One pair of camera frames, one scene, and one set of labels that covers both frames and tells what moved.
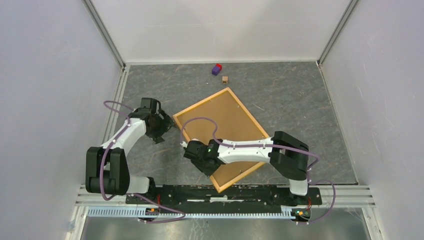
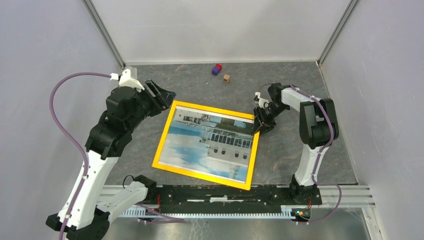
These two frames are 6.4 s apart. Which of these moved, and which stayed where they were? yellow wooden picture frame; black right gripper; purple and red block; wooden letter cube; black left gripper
Moved: black right gripper; black left gripper; yellow wooden picture frame
Stayed: purple and red block; wooden letter cube
